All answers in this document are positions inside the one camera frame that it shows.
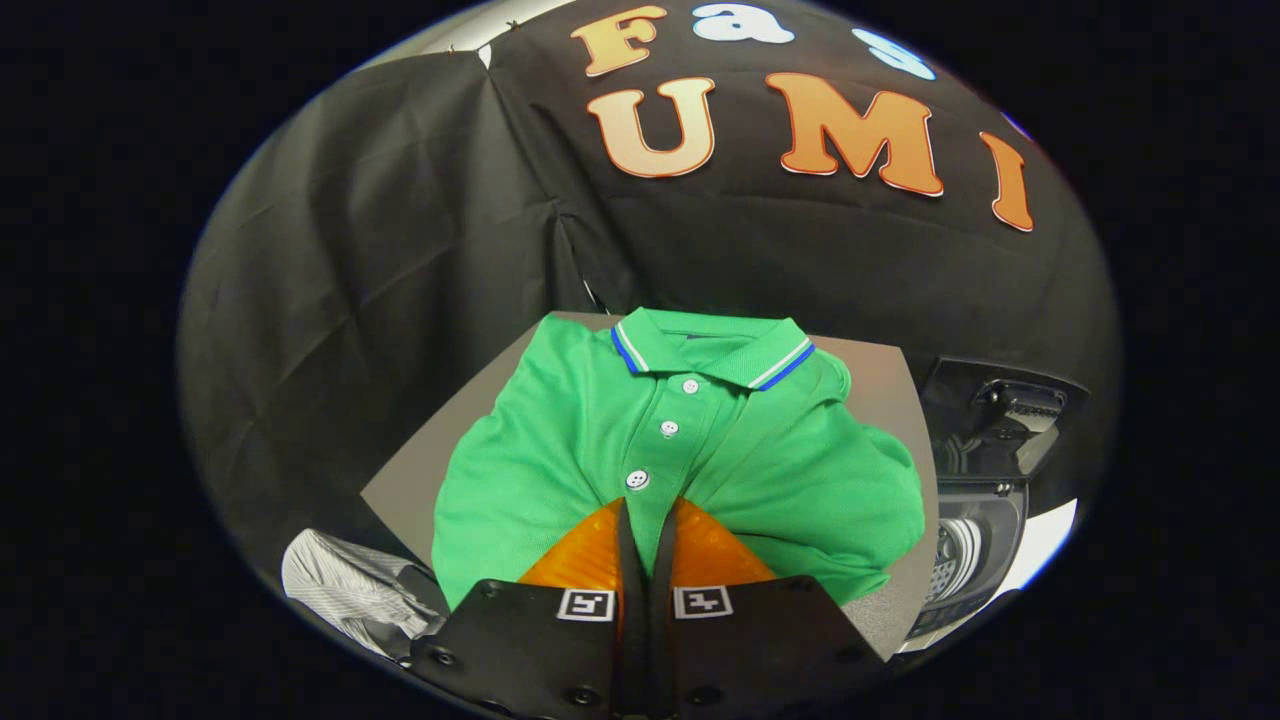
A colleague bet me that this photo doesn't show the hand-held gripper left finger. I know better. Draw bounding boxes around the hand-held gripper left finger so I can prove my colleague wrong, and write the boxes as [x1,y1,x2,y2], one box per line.
[410,497,648,720]

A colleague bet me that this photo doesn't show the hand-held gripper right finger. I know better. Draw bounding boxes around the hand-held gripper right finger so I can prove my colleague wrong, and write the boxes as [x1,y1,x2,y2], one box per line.
[648,497,893,720]

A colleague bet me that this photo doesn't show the green polo shirt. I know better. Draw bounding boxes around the green polo shirt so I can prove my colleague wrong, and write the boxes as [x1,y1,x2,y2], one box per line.
[432,307,927,613]

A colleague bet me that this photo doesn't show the grey striped shirt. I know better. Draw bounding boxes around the grey striped shirt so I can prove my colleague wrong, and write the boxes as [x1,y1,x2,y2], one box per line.
[282,528,450,663]

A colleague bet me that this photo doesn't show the grey top-load washing machine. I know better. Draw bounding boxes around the grey top-load washing machine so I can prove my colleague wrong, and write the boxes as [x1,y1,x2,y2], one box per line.
[905,357,1091,643]

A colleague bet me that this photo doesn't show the dark transparent washing machine lid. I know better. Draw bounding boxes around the dark transparent washing machine lid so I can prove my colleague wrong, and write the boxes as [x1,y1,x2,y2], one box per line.
[918,357,1091,483]

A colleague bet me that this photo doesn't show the grey cabinet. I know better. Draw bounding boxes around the grey cabinet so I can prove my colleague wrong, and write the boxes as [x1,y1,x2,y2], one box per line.
[360,311,942,663]

